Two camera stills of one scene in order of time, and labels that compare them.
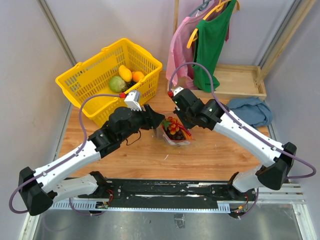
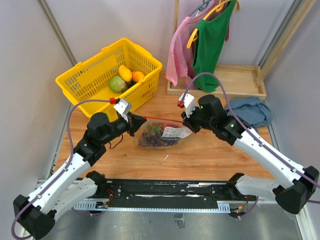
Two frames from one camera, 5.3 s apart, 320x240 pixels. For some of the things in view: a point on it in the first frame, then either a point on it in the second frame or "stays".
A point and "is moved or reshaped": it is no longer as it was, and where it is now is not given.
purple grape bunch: [129, 84] stays
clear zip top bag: [171, 131] is moved or reshaped
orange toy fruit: [137, 76] stays
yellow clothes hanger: [194, 35] stays
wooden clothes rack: [243, 81] stays
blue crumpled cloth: [252, 110] stays
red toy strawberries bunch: [171, 125] → [155, 129]
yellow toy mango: [125, 73] stays
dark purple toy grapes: [179, 135] → [157, 141]
